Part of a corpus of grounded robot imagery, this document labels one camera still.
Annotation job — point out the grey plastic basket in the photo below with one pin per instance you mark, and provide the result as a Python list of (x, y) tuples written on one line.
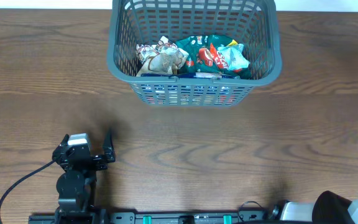
[(251, 23)]

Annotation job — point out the small light teal sachet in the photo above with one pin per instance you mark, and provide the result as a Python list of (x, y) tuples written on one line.
[(234, 57)]

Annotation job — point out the orange spaghetti packet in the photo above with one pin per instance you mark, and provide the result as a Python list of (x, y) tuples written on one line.
[(198, 100)]

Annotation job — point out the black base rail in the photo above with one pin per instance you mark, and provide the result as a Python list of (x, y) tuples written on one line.
[(104, 217)]

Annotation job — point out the blue carton box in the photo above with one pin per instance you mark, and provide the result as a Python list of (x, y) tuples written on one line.
[(176, 89)]

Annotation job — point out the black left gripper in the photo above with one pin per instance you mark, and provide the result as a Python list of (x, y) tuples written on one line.
[(100, 161)]

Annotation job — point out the beige Pantree pouch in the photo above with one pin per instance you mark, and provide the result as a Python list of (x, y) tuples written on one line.
[(173, 58)]

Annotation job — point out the green Nescafe coffee bag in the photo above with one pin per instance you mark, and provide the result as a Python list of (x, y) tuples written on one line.
[(204, 56)]

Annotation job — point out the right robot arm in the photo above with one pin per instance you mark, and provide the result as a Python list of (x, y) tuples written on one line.
[(328, 208)]

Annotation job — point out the beige cookie pouch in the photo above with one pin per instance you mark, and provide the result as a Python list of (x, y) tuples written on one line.
[(147, 52)]

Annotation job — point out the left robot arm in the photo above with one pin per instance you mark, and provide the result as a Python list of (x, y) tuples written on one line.
[(76, 186)]

